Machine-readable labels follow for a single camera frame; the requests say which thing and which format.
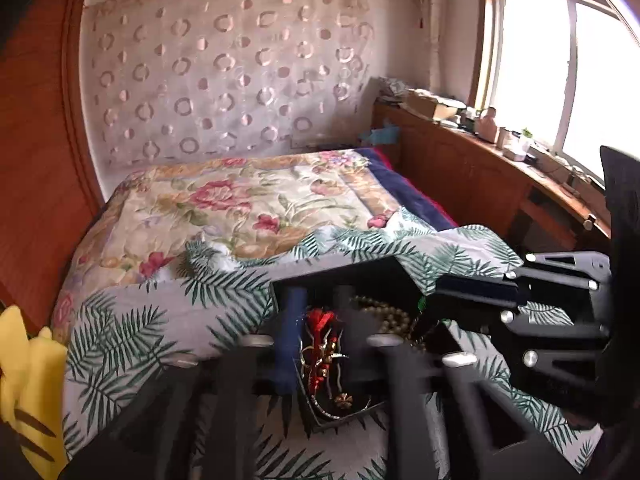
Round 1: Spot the navy blue blanket red trim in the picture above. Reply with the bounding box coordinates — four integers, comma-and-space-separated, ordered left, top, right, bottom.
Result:
356, 148, 458, 231

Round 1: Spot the cardboard box on cabinet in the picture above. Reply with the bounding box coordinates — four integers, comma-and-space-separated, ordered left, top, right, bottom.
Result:
405, 88, 466, 120

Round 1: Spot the white pearl bead necklace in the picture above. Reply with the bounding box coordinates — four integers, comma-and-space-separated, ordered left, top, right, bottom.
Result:
349, 294, 426, 348

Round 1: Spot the circle patterned sheer curtain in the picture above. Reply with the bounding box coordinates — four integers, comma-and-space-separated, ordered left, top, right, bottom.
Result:
82, 0, 375, 168

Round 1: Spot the black square jewelry box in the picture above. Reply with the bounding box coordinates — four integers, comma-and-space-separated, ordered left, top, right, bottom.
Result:
271, 257, 431, 434

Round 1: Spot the wooden side cabinet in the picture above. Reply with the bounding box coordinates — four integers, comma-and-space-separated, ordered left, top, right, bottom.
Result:
372, 102, 611, 255

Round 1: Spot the red string bracelet with charms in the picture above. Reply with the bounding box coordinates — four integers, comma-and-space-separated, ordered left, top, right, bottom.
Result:
298, 308, 354, 411

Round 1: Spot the palm leaf print cloth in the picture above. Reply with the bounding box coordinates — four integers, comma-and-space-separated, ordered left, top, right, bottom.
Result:
62, 208, 602, 479

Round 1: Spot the yellow plush toy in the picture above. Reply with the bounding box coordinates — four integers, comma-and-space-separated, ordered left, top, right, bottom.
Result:
1, 306, 67, 479

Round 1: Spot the pink bottle on sill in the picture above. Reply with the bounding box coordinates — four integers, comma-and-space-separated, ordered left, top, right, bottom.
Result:
476, 106, 499, 144

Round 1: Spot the floral quilt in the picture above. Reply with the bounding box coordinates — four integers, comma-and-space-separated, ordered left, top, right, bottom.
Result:
51, 150, 399, 344

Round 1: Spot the window with white frame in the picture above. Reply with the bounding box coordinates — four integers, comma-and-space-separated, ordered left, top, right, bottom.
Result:
474, 0, 639, 182

